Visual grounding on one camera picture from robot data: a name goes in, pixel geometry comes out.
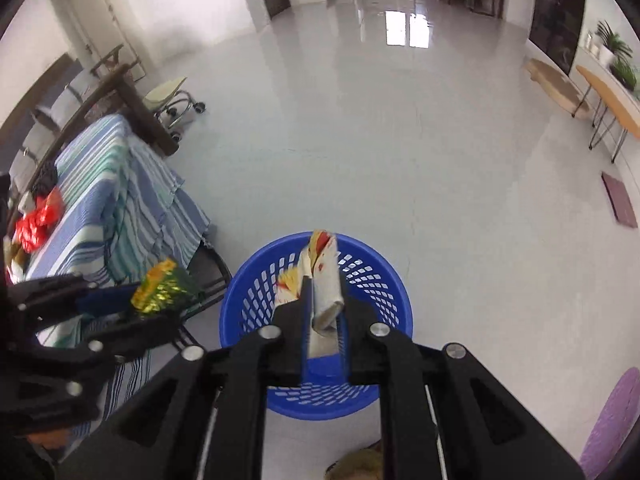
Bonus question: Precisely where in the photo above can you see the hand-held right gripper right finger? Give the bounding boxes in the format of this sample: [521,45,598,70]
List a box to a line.
[337,292,586,480]

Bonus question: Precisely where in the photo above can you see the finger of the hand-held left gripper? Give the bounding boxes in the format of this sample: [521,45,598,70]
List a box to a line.
[0,310,183,433]
[7,272,143,333]

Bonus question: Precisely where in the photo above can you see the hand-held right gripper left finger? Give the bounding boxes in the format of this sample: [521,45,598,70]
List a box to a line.
[52,276,313,480]

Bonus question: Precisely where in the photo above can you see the red plastic bag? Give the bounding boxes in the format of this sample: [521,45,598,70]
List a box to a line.
[12,187,66,253]

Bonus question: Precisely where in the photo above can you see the white yellow red wrapper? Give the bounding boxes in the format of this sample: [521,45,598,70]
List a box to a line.
[276,230,347,358]

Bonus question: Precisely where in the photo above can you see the yellow green foil wrapper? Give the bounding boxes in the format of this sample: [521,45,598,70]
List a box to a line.
[131,259,193,317]

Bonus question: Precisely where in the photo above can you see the blue plastic basket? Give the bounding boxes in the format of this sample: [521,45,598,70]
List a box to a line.
[219,232,415,421]

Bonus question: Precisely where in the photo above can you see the striped tablecloth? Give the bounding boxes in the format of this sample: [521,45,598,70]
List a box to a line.
[22,114,211,421]

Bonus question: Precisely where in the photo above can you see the brown slipper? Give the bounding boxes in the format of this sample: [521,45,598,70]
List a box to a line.
[325,440,386,480]

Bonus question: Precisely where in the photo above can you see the grey cushion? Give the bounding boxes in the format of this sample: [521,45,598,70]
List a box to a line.
[47,72,101,126]

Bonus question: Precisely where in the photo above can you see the wooden chair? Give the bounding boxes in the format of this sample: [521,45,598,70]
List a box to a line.
[90,44,146,82]

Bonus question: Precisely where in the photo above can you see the rolling stool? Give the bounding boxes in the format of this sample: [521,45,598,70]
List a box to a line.
[142,76,207,141]

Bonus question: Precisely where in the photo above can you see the white door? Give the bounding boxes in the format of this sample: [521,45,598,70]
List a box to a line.
[47,0,146,81]

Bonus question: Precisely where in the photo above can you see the purple mat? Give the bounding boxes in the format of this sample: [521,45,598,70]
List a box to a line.
[579,367,640,480]

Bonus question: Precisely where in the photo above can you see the dark red floor mat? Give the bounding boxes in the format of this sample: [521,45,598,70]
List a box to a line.
[600,171,640,229]

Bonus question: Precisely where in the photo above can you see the round wooden stool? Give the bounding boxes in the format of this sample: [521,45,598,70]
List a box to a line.
[524,57,593,120]

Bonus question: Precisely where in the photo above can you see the oval table with hairpin legs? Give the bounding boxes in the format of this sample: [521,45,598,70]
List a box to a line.
[575,65,640,163]

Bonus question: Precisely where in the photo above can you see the low green plant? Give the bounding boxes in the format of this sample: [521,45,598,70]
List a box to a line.
[610,59,640,92]

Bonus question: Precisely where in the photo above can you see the black cabinet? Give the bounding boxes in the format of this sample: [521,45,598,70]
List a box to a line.
[529,0,587,75]

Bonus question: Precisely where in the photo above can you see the plant in white pot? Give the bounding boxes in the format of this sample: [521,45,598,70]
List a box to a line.
[595,20,632,68]

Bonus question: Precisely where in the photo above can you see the black metal table frame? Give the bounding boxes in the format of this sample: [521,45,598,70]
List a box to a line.
[170,240,233,351]

